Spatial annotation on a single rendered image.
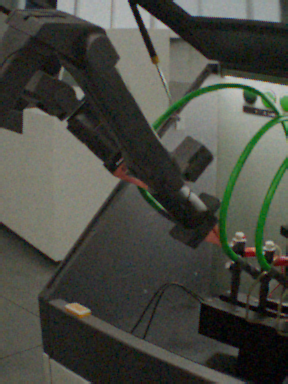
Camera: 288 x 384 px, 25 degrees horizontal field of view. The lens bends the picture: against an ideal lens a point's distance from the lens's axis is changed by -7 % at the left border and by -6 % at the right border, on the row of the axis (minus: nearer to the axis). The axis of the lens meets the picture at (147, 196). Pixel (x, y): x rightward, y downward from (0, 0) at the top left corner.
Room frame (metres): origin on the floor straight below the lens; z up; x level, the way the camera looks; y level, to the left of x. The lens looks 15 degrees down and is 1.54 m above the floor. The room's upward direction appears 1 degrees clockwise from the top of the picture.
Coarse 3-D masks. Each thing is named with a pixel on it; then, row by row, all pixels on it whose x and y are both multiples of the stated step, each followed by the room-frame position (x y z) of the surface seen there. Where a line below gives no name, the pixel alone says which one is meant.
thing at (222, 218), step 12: (276, 120) 1.21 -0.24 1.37; (264, 132) 1.18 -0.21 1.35; (252, 144) 1.16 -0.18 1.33; (240, 156) 1.15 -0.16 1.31; (240, 168) 1.13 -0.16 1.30; (228, 192) 1.12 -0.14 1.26; (228, 204) 1.11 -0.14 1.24; (228, 252) 1.12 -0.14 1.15; (240, 264) 1.15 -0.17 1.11; (252, 276) 1.19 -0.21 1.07
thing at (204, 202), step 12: (192, 192) 1.19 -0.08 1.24; (204, 192) 1.25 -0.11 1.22; (192, 204) 1.18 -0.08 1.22; (204, 204) 1.21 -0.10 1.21; (216, 204) 1.20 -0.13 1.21; (180, 216) 1.17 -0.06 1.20; (192, 216) 1.18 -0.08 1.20; (204, 216) 1.19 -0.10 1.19; (180, 228) 1.21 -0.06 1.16; (192, 228) 1.19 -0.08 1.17; (180, 240) 1.18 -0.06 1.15
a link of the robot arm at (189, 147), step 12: (180, 144) 1.19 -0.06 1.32; (192, 144) 1.18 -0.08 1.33; (180, 156) 1.17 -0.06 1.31; (192, 156) 1.17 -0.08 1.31; (204, 156) 1.18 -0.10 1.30; (192, 168) 1.17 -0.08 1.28; (204, 168) 1.19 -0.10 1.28; (168, 180) 1.10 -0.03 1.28; (180, 180) 1.12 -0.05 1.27; (192, 180) 1.19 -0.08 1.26; (168, 192) 1.11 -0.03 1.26
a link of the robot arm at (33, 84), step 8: (40, 72) 1.27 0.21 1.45; (32, 80) 1.26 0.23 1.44; (40, 80) 1.26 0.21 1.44; (48, 80) 1.27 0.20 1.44; (56, 80) 1.27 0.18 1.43; (32, 88) 1.25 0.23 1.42; (40, 88) 1.26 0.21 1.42; (48, 88) 1.26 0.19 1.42; (56, 88) 1.27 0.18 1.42; (72, 88) 1.28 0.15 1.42; (24, 96) 1.28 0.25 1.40; (32, 96) 1.25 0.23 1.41; (40, 96) 1.25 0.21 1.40; (48, 96) 1.26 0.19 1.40; (40, 104) 1.30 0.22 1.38; (48, 104) 1.25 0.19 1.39; (56, 104) 1.26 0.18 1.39; (48, 112) 1.30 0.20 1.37; (56, 112) 1.28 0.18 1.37
